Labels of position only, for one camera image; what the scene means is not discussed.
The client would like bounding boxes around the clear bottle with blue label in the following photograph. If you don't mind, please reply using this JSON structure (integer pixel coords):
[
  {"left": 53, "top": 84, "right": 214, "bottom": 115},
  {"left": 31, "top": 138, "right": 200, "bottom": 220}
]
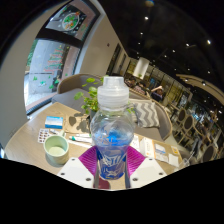
[{"left": 89, "top": 75, "right": 135, "bottom": 181}]

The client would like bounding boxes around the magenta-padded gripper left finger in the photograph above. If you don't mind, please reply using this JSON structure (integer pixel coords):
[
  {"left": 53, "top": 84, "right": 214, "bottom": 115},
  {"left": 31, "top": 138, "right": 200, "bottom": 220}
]
[{"left": 57, "top": 145, "right": 100, "bottom": 189}]

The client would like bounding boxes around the small white paper slip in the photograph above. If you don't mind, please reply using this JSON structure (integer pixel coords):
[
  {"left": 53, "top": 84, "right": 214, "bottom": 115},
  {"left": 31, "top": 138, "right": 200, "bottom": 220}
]
[{"left": 168, "top": 146, "right": 183, "bottom": 166}]

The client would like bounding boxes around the white blister pack sheet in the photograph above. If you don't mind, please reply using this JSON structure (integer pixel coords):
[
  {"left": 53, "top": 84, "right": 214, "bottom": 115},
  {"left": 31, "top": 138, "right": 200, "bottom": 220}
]
[{"left": 37, "top": 128, "right": 61, "bottom": 144}]

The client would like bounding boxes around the white blue card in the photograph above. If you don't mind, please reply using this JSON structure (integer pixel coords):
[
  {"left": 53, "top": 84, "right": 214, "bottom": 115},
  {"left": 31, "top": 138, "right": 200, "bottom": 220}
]
[{"left": 153, "top": 142, "right": 169, "bottom": 164}]

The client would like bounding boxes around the group of round-backed chairs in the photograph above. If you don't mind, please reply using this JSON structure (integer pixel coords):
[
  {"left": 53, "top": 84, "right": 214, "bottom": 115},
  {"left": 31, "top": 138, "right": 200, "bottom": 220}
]
[{"left": 173, "top": 106, "right": 221, "bottom": 164}]

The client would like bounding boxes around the group of ceiling lights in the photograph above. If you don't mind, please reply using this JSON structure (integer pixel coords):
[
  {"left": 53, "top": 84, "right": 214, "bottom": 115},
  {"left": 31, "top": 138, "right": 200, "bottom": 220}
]
[{"left": 136, "top": 14, "right": 224, "bottom": 88}]

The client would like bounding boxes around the person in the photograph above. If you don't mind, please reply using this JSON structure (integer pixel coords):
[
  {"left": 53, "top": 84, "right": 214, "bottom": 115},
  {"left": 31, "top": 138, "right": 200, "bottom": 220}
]
[
  {"left": 133, "top": 81, "right": 148, "bottom": 96},
  {"left": 124, "top": 75, "right": 138, "bottom": 88},
  {"left": 150, "top": 85, "right": 166, "bottom": 103}
]

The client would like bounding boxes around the pale green cup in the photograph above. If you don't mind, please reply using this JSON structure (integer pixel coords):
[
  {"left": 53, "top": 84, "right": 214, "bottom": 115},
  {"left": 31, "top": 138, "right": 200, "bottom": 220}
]
[{"left": 43, "top": 134, "right": 70, "bottom": 165}]

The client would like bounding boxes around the grey chevron pillow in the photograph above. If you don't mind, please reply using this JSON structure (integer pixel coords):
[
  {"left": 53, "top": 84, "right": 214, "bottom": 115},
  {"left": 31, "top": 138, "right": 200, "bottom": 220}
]
[{"left": 131, "top": 100, "right": 161, "bottom": 129}]

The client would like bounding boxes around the window with festive stickers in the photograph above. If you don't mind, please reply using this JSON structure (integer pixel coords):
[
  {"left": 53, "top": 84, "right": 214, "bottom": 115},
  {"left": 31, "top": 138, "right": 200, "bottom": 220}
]
[{"left": 23, "top": 3, "right": 101, "bottom": 114}]

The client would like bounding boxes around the grey curved sofa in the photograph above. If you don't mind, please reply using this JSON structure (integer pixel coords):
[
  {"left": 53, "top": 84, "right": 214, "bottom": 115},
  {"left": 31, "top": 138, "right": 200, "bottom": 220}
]
[{"left": 51, "top": 73, "right": 174, "bottom": 141}]

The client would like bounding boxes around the printed white paper sheet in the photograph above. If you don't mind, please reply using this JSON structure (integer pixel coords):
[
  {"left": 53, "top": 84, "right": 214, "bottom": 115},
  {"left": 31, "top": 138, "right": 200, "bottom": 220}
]
[{"left": 129, "top": 133, "right": 143, "bottom": 151}]

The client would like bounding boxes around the white paper box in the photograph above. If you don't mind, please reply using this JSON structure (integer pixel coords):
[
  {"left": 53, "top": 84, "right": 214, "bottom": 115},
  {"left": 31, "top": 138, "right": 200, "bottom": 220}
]
[{"left": 139, "top": 136, "right": 155, "bottom": 158}]

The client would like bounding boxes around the green potted plant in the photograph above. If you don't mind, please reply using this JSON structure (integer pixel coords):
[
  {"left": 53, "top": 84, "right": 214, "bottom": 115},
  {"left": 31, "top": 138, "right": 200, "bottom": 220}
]
[{"left": 73, "top": 75, "right": 136, "bottom": 123}]

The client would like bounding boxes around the blue and white box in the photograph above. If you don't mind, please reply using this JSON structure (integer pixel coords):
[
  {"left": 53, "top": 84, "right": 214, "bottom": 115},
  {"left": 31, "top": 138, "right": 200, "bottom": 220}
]
[{"left": 44, "top": 115, "right": 64, "bottom": 130}]

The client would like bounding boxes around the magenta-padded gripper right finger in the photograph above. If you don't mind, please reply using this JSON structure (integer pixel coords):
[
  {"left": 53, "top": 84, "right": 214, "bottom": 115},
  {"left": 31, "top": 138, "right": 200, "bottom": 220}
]
[{"left": 125, "top": 145, "right": 168, "bottom": 189}]

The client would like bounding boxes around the white round pillar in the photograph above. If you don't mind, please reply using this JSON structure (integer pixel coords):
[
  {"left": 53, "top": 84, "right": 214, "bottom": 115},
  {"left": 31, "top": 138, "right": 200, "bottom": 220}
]
[{"left": 132, "top": 56, "right": 150, "bottom": 80}]

